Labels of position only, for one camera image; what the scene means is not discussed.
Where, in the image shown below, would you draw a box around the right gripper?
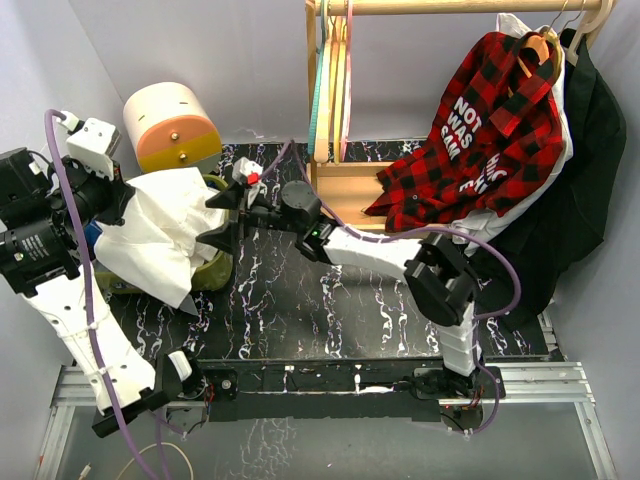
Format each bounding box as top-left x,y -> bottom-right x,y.
195,183 -> 303,256

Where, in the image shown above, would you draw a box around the white shirt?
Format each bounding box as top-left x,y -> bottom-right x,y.
93,167 -> 227,317

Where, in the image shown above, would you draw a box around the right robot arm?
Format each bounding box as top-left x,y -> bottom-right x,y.
196,180 -> 482,398

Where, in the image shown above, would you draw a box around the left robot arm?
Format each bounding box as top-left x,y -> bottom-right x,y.
1,148 -> 207,438

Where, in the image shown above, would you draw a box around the yellow hanger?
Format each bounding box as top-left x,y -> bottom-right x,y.
315,16 -> 346,164

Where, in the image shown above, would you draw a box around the pink hanger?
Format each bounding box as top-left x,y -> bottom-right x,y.
339,0 -> 353,161

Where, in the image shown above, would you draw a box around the red plaid shirt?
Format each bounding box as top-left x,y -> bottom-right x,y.
363,32 -> 563,232

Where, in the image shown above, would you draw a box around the orange wooden hanger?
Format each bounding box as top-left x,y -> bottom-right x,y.
516,28 -> 564,100

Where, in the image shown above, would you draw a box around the cream wooden hanger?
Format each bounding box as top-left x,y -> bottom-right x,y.
565,0 -> 617,66

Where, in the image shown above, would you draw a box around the blue garment in basket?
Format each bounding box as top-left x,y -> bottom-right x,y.
84,221 -> 103,251

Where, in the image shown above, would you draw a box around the olive green laundry basket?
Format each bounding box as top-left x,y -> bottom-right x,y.
94,172 -> 236,296

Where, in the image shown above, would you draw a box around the round pastel drawer cabinet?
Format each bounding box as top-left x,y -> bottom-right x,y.
123,82 -> 222,174

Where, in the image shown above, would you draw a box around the wooden clothes rack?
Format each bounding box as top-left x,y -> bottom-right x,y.
305,1 -> 601,233

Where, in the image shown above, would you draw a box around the black garment on rack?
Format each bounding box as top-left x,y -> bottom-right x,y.
490,42 -> 627,331

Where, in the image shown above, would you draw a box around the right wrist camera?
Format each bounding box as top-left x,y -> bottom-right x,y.
232,157 -> 266,191

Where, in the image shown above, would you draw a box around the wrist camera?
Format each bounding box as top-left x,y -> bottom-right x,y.
232,157 -> 266,191
58,111 -> 121,181

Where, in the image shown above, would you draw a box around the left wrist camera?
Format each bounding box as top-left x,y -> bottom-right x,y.
58,111 -> 121,181

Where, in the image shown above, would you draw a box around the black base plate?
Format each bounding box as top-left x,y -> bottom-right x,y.
199,358 -> 506,427

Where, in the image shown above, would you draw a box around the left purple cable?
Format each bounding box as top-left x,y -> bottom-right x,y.
43,108 -> 186,480

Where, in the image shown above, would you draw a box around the beige cable on floor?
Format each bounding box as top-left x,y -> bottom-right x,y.
77,441 -> 195,480

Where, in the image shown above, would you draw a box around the aluminium frame rail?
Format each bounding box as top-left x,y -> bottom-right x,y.
32,299 -> 619,480

